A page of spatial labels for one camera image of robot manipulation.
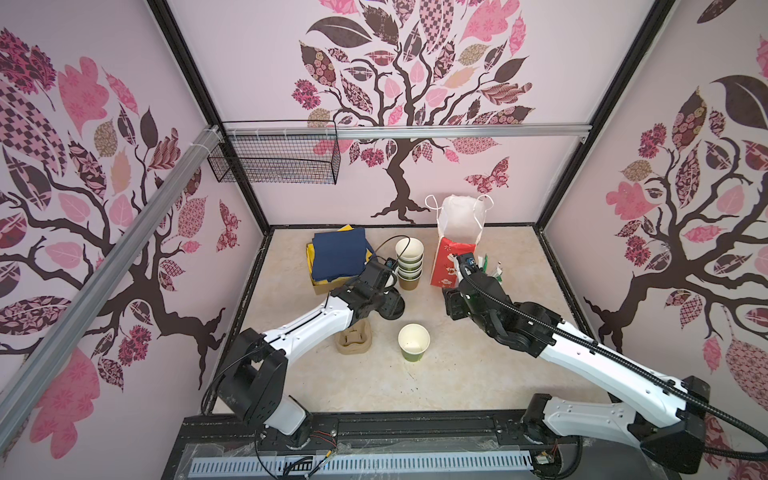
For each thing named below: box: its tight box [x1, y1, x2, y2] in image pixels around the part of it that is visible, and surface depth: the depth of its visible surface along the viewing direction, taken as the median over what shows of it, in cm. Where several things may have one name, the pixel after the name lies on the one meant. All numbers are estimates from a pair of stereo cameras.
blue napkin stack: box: [312, 228, 373, 282], surface depth 112 cm
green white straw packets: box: [478, 254, 503, 284], surface depth 87 cm
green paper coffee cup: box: [398, 323, 431, 362], surface depth 83 cm
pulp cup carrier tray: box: [335, 319, 372, 355], surface depth 86 cm
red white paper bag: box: [425, 194, 494, 289], surface depth 94 cm
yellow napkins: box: [307, 225, 373, 284], surface depth 108 cm
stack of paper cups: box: [395, 237, 425, 291], surface depth 92 cm
